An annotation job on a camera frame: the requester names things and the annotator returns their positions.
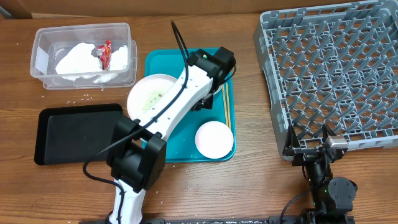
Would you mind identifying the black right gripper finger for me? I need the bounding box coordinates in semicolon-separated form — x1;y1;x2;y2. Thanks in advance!
285;125;300;149
322;123;336;140

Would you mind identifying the small pink bowl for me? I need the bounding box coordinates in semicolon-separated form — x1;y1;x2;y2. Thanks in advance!
195;121;234;159

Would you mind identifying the large white plate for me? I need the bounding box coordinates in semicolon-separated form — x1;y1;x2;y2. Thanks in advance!
126;73;177;120

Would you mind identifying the red sauce packet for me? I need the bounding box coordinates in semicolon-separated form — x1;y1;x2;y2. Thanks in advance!
97;40;112;70

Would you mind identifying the white napkin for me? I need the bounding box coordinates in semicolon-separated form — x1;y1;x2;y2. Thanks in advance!
55;43;103;82
93;45;128;83

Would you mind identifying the grey-green bowl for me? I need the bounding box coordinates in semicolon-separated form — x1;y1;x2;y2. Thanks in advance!
213;85;223;95

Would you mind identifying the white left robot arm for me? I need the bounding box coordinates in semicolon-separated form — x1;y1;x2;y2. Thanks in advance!
83;22;236;224

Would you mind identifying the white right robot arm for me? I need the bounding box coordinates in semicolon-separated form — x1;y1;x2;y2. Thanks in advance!
279;124;358;224

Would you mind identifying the grey dishwasher rack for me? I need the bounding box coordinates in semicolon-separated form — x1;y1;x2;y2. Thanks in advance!
254;1;397;151

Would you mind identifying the clear plastic waste bin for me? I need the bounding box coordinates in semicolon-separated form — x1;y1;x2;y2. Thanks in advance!
30;23;137;90

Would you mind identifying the black food waste tray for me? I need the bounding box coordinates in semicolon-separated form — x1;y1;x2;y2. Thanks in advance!
34;103;123;166

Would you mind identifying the right wooden chopstick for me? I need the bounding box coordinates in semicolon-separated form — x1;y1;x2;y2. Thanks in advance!
224;83;231;129

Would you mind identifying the teal serving tray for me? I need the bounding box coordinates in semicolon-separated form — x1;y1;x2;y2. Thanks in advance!
144;49;236;163

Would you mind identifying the white napkin in bin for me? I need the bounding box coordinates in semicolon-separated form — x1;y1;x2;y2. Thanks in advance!
93;45;128;83

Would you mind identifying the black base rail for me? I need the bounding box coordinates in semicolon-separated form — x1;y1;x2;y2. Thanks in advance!
141;215;355;224

